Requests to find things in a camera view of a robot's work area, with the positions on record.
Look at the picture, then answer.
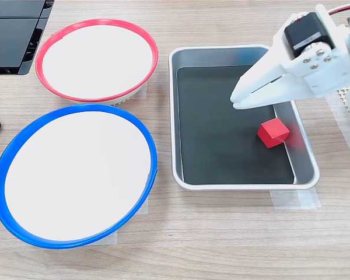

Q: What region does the red cube block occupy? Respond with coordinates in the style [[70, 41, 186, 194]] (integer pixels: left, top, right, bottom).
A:
[[257, 118, 291, 149]]

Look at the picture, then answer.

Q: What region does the silver metal tray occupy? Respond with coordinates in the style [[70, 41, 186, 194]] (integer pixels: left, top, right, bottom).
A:
[[168, 44, 321, 191]]

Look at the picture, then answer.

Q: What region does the black tray liner mat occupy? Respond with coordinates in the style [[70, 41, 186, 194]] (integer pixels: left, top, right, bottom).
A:
[[176, 65, 295, 186]]

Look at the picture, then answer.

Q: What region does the white mesh mat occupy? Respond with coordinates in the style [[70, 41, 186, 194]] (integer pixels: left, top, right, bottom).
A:
[[336, 86, 350, 137]]

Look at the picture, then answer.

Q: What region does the clear tape strip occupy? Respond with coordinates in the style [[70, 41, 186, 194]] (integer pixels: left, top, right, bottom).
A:
[[134, 194, 149, 216], [83, 229, 118, 247], [269, 188, 322, 210], [129, 82, 149, 102]]

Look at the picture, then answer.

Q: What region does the red-rimmed white dish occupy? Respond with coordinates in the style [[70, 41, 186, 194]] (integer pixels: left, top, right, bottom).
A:
[[34, 19, 159, 106]]

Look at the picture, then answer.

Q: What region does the blue-rimmed white dish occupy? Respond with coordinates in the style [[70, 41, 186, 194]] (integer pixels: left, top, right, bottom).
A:
[[0, 104, 159, 250]]

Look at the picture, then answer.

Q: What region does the black flat device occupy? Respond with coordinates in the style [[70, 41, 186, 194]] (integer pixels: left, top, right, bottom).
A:
[[0, 0, 56, 76]]

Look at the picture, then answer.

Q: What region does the red robot cable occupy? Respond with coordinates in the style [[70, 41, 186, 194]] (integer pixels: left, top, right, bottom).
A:
[[326, 2, 350, 16]]

